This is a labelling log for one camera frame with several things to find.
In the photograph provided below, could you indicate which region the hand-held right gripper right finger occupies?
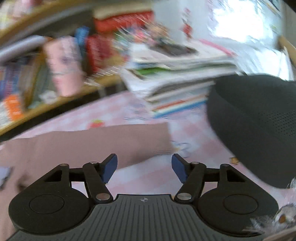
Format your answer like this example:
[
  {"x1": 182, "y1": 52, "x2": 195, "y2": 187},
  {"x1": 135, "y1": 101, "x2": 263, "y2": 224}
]
[{"x1": 171, "y1": 153, "x2": 249, "y2": 204}]

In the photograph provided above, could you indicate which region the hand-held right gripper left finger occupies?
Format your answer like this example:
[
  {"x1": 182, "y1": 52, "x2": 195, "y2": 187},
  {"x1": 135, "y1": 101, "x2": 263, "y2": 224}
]
[{"x1": 43, "y1": 153, "x2": 118, "y2": 204}]

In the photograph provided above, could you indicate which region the purple and brown knit sweater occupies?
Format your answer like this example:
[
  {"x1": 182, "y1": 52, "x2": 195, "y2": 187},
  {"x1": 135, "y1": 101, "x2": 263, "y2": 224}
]
[{"x1": 0, "y1": 123, "x2": 174, "y2": 241}]

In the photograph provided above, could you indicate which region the pink checked cartoon desk mat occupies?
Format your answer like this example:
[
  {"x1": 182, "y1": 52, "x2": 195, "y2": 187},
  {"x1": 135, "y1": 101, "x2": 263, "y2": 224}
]
[{"x1": 14, "y1": 90, "x2": 296, "y2": 204}]

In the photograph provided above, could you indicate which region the stack of books and papers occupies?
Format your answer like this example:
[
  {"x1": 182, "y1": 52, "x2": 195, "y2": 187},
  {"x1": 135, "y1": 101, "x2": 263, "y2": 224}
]
[{"x1": 120, "y1": 38, "x2": 239, "y2": 119}]

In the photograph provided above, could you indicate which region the black perforated speaker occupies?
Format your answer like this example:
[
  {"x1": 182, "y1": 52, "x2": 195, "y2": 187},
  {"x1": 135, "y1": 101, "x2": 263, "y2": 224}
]
[{"x1": 207, "y1": 75, "x2": 296, "y2": 189}]

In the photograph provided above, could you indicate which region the fluffy grey white sleeve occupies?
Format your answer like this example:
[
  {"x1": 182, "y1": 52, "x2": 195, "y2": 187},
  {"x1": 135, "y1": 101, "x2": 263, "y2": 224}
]
[{"x1": 243, "y1": 176, "x2": 296, "y2": 238}]

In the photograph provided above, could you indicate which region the pink cartoon tumbler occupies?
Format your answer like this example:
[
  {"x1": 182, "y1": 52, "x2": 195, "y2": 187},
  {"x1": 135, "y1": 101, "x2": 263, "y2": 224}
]
[{"x1": 44, "y1": 37, "x2": 85, "y2": 97}]

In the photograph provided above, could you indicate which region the orange and white box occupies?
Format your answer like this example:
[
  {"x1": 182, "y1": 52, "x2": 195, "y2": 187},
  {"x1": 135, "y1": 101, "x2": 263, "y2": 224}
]
[{"x1": 3, "y1": 96, "x2": 25, "y2": 121}]

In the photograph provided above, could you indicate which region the row of leaning picture books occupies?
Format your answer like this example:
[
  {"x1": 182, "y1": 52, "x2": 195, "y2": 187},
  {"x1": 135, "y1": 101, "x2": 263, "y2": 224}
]
[{"x1": 0, "y1": 58, "x2": 53, "y2": 109}]

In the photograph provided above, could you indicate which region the red thick book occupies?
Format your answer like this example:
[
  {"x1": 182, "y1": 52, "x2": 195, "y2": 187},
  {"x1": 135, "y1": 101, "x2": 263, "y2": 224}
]
[{"x1": 95, "y1": 14, "x2": 153, "y2": 33}]

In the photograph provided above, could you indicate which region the wooden bookshelf with white frame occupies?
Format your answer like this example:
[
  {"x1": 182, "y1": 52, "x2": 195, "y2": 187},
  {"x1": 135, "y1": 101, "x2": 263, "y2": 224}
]
[{"x1": 0, "y1": 0, "x2": 130, "y2": 142}]

